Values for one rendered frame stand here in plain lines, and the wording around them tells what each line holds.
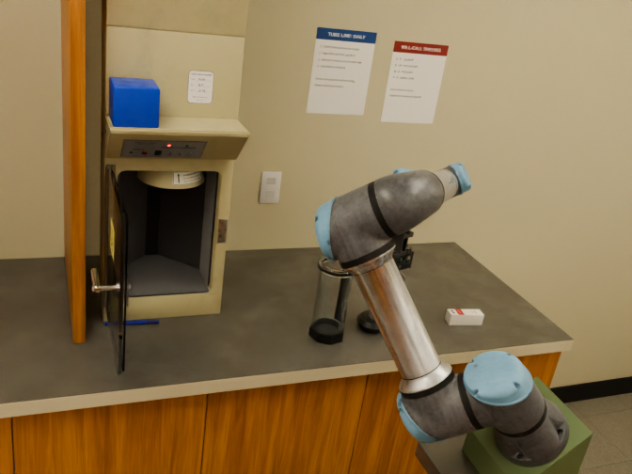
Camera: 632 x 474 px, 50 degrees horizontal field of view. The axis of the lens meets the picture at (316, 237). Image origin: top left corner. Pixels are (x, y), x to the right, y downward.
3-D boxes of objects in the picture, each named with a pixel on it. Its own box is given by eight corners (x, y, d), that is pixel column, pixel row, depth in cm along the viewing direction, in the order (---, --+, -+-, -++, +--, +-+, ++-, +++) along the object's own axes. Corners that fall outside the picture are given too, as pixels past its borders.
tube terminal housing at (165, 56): (94, 277, 201) (95, 9, 170) (201, 273, 213) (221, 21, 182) (102, 322, 180) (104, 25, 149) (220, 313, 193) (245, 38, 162)
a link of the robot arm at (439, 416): (485, 440, 130) (368, 184, 124) (415, 459, 135) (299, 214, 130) (489, 410, 141) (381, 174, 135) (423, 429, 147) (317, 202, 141)
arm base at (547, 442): (584, 441, 134) (568, 414, 129) (519, 481, 136) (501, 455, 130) (545, 389, 147) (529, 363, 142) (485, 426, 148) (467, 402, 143)
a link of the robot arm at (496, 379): (551, 425, 129) (527, 386, 122) (484, 443, 134) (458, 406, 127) (539, 375, 139) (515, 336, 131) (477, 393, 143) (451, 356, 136)
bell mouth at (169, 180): (133, 165, 184) (133, 147, 182) (197, 166, 191) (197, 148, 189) (141, 189, 170) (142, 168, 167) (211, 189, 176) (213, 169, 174)
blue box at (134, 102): (108, 115, 157) (108, 76, 153) (151, 116, 161) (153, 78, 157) (113, 127, 149) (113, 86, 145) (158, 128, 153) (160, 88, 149)
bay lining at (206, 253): (106, 255, 199) (107, 140, 185) (193, 252, 209) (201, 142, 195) (115, 296, 179) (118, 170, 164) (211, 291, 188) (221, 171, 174)
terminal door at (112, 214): (108, 308, 178) (110, 165, 161) (121, 378, 152) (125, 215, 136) (105, 308, 177) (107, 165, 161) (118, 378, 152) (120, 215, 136)
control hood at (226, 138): (103, 154, 161) (103, 114, 157) (235, 156, 174) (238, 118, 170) (108, 171, 152) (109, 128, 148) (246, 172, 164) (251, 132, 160)
